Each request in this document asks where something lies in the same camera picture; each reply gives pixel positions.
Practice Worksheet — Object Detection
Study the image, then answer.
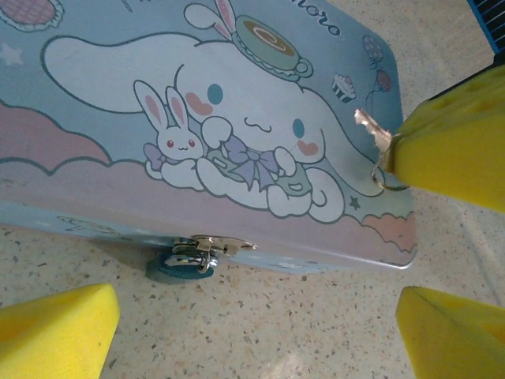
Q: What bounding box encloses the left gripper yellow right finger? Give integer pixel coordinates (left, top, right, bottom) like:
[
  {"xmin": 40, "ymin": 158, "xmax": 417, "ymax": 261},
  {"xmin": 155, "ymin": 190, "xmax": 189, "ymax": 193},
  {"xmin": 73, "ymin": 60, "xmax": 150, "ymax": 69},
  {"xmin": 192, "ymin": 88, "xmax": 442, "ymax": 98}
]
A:
[{"xmin": 395, "ymin": 286, "xmax": 505, "ymax": 379}]

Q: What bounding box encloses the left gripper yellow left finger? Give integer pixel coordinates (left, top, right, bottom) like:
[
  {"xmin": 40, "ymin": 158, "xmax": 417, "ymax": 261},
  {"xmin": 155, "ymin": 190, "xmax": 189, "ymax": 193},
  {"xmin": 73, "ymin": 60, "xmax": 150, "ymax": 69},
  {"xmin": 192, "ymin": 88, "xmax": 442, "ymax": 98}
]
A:
[{"xmin": 0, "ymin": 283, "xmax": 121, "ymax": 379}]

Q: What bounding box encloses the cartoon print tin box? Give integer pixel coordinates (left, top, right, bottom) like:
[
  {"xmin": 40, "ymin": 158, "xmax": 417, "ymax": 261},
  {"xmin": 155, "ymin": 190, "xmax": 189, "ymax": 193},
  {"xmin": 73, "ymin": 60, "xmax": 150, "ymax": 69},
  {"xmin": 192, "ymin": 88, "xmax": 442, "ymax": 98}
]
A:
[{"xmin": 0, "ymin": 0, "xmax": 418, "ymax": 283}]

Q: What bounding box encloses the small metal key with ring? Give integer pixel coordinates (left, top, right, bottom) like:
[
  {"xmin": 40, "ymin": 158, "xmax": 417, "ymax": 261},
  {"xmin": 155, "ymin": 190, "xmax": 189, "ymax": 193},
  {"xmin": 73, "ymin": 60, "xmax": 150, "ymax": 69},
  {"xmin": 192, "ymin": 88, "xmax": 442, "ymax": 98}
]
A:
[{"xmin": 353, "ymin": 108, "xmax": 411, "ymax": 193}]

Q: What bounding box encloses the silver box latch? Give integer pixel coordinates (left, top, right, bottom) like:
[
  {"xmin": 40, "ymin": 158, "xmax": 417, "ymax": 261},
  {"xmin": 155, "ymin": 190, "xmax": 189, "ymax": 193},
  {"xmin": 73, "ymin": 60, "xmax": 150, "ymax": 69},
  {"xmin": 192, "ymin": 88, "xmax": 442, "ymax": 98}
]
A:
[{"xmin": 144, "ymin": 236, "xmax": 217, "ymax": 284}]

